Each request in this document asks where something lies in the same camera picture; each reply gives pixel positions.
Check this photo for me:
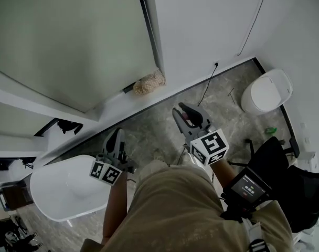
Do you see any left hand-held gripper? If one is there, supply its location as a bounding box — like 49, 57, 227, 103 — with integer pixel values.
90, 128, 136, 186

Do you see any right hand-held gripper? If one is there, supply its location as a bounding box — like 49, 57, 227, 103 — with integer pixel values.
172, 102, 230, 167

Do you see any white roller blind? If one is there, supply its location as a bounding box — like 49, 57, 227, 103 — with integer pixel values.
0, 0, 162, 113

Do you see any person's left forearm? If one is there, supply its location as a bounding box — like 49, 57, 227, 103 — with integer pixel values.
103, 171, 129, 244

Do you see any person's right forearm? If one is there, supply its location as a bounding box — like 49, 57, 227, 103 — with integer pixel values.
210, 157, 241, 191

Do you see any person's right shoe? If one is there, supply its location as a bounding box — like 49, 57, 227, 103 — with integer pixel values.
179, 151, 196, 166

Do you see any beige crumpled cloth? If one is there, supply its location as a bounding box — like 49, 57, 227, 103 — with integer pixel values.
133, 71, 167, 96

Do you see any white bathtub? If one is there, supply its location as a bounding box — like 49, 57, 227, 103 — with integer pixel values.
29, 155, 129, 222

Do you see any white toilet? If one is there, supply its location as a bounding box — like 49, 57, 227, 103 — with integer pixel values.
240, 68, 294, 115

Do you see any black office chair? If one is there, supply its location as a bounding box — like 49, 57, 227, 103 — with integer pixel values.
227, 136, 319, 233

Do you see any person's beige shirt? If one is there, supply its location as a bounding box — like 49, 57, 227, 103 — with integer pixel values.
80, 159, 294, 252

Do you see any black wrist-mounted screen device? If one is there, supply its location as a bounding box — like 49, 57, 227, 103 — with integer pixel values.
219, 166, 273, 223

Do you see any dark wooden cabinet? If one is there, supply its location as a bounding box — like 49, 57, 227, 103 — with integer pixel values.
0, 184, 34, 212

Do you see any black window side track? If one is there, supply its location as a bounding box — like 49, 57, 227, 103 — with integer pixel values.
135, 0, 160, 70

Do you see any white box with blue mark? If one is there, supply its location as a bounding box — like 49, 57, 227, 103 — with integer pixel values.
302, 151, 319, 167

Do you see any black equipment pile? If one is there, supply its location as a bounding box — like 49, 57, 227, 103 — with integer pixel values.
0, 214, 45, 252

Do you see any black power cable with plug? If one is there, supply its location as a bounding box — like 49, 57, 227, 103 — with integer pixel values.
197, 61, 220, 107

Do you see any bent dark metal wire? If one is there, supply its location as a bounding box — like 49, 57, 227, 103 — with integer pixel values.
227, 87, 236, 105

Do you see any black device with wires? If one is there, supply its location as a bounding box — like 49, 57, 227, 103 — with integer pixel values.
22, 157, 36, 169
57, 119, 83, 135

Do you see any thin grey wall cable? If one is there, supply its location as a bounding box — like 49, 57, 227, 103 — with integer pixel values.
237, 0, 270, 57

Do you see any white strap with black buckle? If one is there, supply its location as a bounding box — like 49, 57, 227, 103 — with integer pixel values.
247, 220, 272, 252

